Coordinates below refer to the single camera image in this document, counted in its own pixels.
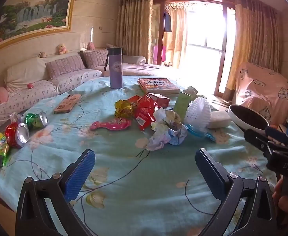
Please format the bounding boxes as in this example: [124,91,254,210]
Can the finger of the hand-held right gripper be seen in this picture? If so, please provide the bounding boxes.
[244,129,276,158]
[265,126,288,146]

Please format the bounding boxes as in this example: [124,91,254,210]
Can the white spiky plastic brush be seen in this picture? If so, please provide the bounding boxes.
[184,97,212,131]

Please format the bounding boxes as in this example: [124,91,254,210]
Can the red cardboard box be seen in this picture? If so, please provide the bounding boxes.
[146,92,171,109]

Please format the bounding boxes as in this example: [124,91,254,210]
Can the beige patterned curtain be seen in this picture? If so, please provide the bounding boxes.
[226,0,286,92]
[115,0,153,57]

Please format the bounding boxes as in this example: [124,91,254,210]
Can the cloth-covered sofa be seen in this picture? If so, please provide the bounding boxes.
[0,49,191,134]

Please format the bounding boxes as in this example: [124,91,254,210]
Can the white pillow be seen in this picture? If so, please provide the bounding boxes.
[6,58,51,89]

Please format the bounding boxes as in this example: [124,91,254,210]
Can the green carton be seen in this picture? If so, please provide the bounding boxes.
[172,86,199,124]

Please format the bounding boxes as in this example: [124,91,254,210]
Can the magenta plastic bin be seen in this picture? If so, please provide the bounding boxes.
[152,45,165,65]

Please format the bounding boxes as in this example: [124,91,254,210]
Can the purple insulated bottle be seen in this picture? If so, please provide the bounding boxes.
[104,47,124,89]

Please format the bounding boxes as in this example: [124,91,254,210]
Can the wooden framed glass door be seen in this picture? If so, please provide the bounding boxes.
[158,0,236,97]

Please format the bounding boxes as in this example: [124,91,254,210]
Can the pale printed paper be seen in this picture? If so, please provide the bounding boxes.
[145,124,188,151]

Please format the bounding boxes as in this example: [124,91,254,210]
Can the red snack wrapper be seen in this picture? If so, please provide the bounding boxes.
[133,96,159,131]

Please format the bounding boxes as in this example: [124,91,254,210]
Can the black white-rimmed trash bin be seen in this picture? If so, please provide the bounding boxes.
[228,104,270,132]

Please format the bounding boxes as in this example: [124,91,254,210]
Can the white paper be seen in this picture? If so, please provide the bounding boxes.
[153,107,183,130]

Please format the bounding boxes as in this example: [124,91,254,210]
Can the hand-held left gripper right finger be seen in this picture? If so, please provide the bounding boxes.
[195,148,278,236]

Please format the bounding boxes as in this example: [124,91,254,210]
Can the orange picture book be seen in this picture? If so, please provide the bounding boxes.
[137,78,181,95]

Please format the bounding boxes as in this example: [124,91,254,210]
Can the sheer orange curtain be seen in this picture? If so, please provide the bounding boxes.
[163,2,191,67]

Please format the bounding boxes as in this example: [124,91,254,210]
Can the crushed green can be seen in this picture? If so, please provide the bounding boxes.
[23,111,49,130]

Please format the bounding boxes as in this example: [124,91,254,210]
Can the pink snack packet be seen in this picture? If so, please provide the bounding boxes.
[89,118,132,131]

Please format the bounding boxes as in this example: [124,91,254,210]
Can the framed waterfall painting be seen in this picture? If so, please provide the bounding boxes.
[0,0,77,57]

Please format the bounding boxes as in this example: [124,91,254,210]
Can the pink heart-print covered chair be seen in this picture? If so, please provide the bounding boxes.
[235,62,288,129]

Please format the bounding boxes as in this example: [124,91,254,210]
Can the flat brown wooden box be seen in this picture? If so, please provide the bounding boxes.
[53,94,82,115]

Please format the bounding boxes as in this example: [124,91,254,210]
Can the striped pink pillow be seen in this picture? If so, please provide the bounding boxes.
[82,50,109,69]
[45,54,86,79]

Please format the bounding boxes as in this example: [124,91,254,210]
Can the white foam block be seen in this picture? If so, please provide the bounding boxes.
[206,110,232,129]

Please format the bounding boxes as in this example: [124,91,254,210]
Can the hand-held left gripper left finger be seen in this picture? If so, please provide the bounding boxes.
[16,149,96,236]

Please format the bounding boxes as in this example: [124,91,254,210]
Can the blue plastic handle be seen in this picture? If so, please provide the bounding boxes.
[184,124,216,142]

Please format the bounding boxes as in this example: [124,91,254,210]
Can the crushed red can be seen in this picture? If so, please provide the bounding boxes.
[5,122,30,149]

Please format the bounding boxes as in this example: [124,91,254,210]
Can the small torn red wrapper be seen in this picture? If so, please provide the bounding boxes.
[127,95,144,109]

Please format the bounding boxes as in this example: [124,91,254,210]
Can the teal floral tablecloth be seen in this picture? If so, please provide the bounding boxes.
[0,75,280,236]

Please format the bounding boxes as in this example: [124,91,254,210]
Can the hanging dark blue garment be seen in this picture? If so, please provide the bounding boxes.
[164,12,172,33]

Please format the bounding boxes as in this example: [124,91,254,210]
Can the gold foil wrapper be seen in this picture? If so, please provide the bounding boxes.
[114,99,133,119]

